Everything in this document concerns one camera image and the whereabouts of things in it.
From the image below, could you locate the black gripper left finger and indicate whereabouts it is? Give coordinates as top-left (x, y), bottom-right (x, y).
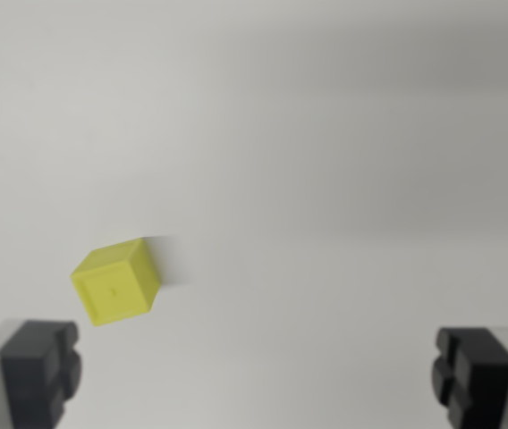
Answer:
top-left (0, 318), bottom-right (83, 429)

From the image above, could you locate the yellow plastic cube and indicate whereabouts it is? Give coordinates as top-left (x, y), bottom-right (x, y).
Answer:
top-left (69, 238), bottom-right (163, 328)

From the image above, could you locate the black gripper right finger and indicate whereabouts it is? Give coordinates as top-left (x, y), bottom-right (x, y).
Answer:
top-left (430, 325), bottom-right (508, 429)

